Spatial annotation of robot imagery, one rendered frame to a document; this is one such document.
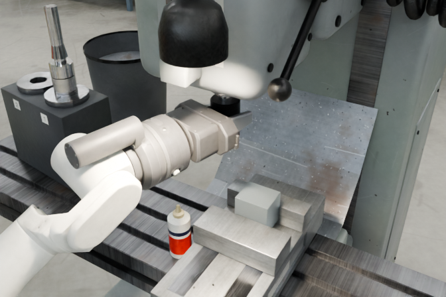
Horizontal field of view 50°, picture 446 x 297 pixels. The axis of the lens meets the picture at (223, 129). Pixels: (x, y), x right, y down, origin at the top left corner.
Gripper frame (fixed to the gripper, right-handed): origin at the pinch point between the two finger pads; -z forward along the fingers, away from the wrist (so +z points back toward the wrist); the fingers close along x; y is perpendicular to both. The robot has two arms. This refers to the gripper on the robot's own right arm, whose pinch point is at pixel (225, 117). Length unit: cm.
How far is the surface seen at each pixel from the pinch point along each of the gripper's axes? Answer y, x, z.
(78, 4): 123, 464, -217
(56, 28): -6.9, 38.2, 7.7
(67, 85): 4.7, 37.1, 8.0
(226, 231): 16.2, -6.3, 5.7
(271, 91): -11.5, -14.1, 6.1
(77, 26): 123, 397, -177
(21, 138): 20, 50, 15
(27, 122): 14, 46, 14
